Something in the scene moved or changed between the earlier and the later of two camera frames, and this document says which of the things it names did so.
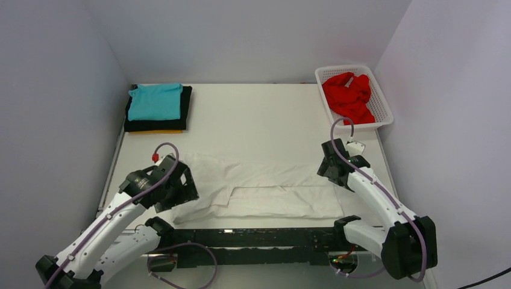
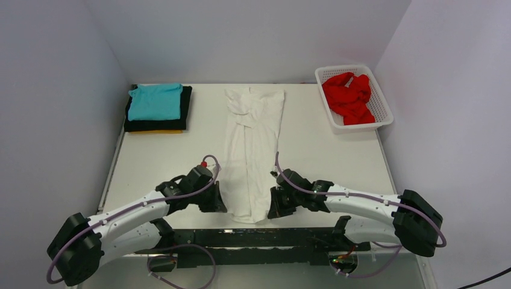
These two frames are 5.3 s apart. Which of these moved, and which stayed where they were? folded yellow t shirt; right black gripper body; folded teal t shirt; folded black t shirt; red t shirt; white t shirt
Moved: white t shirt; right black gripper body
Stayed: red t shirt; folded yellow t shirt; folded teal t shirt; folded black t shirt
